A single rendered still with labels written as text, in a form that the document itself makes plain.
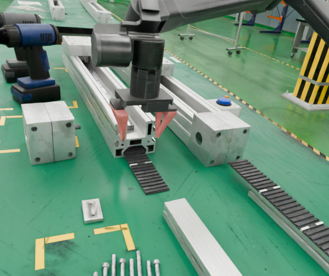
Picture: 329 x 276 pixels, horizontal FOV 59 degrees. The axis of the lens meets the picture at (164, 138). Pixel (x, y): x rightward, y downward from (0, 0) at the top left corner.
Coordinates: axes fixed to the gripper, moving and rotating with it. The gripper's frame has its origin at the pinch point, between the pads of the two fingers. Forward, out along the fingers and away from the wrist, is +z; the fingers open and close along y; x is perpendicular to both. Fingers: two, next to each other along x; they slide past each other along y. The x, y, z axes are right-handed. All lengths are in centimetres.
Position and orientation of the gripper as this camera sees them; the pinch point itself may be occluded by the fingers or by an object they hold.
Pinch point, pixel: (140, 134)
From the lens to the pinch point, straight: 61.5
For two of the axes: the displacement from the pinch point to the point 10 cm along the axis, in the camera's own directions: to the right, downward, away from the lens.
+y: -9.1, 0.9, -4.0
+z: -1.2, 8.8, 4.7
